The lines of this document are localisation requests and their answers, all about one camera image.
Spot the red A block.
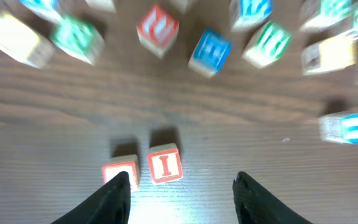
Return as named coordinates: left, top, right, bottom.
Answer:
left=102, top=154, right=140, bottom=192

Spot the green N block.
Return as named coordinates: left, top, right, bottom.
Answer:
left=242, top=21, right=293, bottom=69

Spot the green B block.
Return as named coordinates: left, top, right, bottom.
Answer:
left=300, top=0, right=352, bottom=32

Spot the red E block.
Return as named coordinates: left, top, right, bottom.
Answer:
left=170, top=0, right=197, bottom=14

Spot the blue D block centre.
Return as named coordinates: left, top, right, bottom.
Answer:
left=229, top=0, right=273, bottom=32

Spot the blue H block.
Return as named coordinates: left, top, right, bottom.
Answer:
left=188, top=29, right=232, bottom=78

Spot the blue T block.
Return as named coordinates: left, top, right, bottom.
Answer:
left=318, top=112, right=358, bottom=144

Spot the yellow block centre right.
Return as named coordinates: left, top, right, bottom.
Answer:
left=301, top=36, right=357, bottom=75

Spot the red U block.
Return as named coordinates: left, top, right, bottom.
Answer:
left=136, top=3, right=180, bottom=58

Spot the yellow C block centre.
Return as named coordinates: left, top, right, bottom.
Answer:
left=0, top=11, right=55, bottom=69

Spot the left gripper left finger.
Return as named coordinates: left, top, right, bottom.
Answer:
left=52, top=171, right=131, bottom=224

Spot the green R block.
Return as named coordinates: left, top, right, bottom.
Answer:
left=50, top=14, right=104, bottom=65

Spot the blue 2 block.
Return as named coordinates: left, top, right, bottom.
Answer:
left=20, top=0, right=71, bottom=23

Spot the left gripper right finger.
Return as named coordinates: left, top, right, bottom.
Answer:
left=232, top=171, right=311, bottom=224

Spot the green Z block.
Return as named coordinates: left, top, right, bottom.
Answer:
left=85, top=0, right=116, bottom=12

